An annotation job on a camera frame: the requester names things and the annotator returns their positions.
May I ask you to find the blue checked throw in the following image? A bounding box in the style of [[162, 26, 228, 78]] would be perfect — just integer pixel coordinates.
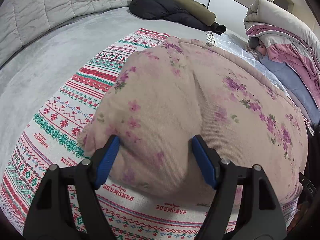
[[206, 30, 286, 93]]

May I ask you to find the person right hand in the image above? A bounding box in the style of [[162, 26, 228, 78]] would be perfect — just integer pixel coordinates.
[[287, 202, 310, 232]]

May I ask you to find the stack of folded quilts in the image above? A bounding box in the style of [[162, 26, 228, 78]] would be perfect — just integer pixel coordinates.
[[244, 0, 319, 126]]

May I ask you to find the olive and black jacket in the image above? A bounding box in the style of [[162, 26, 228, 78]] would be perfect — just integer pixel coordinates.
[[129, 0, 227, 35]]

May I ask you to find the patterned knit blanket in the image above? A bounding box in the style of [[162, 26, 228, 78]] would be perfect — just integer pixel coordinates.
[[1, 28, 210, 239]]

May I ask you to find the pink floral padded coat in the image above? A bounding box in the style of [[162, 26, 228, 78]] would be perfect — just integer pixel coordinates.
[[77, 37, 308, 205]]

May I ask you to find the grey quilted headboard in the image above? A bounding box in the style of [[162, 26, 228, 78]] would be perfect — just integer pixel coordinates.
[[1, 0, 131, 64]]

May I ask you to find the grey bed sheet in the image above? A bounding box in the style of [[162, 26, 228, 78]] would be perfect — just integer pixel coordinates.
[[0, 6, 249, 178]]

